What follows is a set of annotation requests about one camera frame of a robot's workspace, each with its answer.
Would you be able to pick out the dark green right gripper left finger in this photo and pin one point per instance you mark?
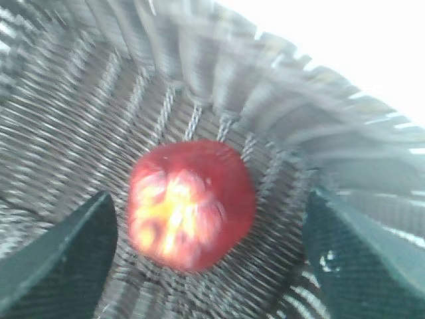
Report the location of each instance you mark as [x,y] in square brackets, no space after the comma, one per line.
[63,272]

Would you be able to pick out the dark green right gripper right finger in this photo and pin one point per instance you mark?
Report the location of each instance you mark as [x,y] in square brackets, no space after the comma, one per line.
[363,269]

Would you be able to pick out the red apple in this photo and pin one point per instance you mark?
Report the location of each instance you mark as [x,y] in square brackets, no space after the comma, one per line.
[189,203]

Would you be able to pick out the dark woven wicker basket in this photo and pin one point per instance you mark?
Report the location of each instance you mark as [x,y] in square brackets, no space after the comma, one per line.
[89,86]

